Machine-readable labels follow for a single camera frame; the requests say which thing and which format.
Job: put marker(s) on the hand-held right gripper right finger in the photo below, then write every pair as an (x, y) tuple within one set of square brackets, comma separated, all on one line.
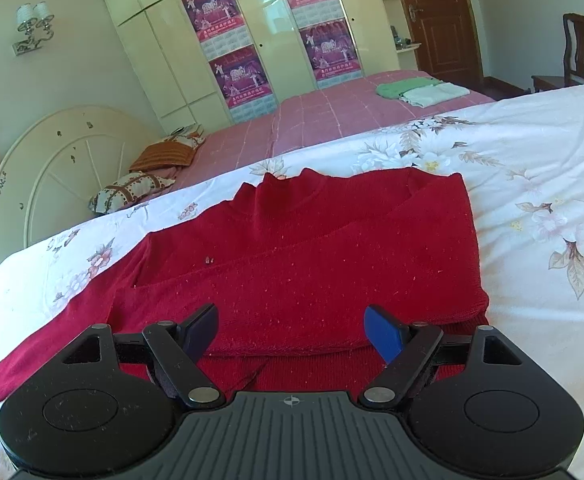
[(382, 332)]

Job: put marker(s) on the dark wooden chair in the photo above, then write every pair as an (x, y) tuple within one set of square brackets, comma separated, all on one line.
[(577, 52)]

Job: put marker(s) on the brown wooden door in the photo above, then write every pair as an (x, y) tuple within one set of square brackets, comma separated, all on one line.
[(442, 25)]

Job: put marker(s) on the folded green cloth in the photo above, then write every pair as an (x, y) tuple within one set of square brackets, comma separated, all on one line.
[(397, 89)]

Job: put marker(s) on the cream round headboard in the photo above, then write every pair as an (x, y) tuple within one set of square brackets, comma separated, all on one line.
[(61, 160)]

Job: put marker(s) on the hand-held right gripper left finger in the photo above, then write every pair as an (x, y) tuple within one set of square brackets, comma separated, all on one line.
[(201, 331)]

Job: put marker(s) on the orange striped pillow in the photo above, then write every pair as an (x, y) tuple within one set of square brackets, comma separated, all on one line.
[(164, 155)]

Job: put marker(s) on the pink checked bed cover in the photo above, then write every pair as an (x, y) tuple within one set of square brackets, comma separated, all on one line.
[(332, 110)]

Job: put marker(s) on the cream wardrobe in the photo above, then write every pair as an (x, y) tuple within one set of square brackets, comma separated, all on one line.
[(267, 50)]

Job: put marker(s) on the cream corner shelf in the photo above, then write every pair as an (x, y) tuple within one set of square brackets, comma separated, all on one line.
[(404, 46)]

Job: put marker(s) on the folded white cloth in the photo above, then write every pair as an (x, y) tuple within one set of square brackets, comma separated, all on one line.
[(434, 95)]

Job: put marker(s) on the wall lamp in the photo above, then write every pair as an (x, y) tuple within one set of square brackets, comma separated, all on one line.
[(32, 27)]

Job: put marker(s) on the white floral bedsheet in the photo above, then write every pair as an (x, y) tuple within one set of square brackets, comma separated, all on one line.
[(537, 240)]

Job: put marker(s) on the brown patterned pillow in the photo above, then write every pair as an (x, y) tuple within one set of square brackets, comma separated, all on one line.
[(126, 192)]

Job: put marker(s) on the red knit sweater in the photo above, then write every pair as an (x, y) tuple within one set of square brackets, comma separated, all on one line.
[(322, 260)]

